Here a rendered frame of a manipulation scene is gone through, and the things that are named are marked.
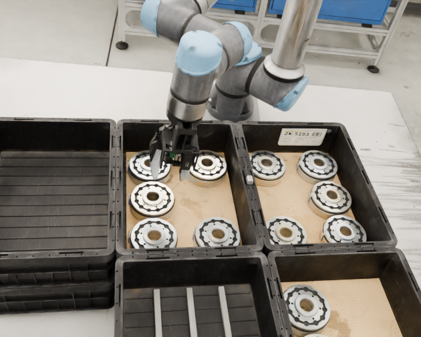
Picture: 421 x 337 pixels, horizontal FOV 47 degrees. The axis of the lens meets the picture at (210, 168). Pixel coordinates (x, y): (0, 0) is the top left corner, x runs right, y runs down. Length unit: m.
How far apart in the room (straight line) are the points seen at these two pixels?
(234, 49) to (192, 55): 0.12
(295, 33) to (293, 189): 0.39
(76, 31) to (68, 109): 1.76
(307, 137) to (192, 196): 0.36
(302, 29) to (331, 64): 2.13
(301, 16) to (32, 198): 0.77
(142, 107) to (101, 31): 1.77
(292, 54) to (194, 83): 0.51
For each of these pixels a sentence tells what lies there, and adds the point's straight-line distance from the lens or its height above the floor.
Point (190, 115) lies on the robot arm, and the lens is 0.90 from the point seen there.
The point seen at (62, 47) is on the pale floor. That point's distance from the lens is 3.19.
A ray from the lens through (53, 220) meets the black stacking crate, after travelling 1.15.
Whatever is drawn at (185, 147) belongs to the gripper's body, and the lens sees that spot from 0.94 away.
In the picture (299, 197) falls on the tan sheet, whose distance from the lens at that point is 1.26.
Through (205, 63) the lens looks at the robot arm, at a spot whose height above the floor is 1.27.
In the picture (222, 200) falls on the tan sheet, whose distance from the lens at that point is 1.20.
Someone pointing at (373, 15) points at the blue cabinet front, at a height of 0.38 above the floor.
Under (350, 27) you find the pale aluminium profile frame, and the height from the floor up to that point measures 0.30.
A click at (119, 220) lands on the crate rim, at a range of 1.03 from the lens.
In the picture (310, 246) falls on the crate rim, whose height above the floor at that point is 0.93.
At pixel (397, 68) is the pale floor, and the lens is 3.60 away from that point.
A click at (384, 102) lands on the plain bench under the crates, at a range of 1.92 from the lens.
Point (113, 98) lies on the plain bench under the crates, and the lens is 1.66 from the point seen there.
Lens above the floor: 1.74
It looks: 46 degrees down
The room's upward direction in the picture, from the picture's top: 11 degrees clockwise
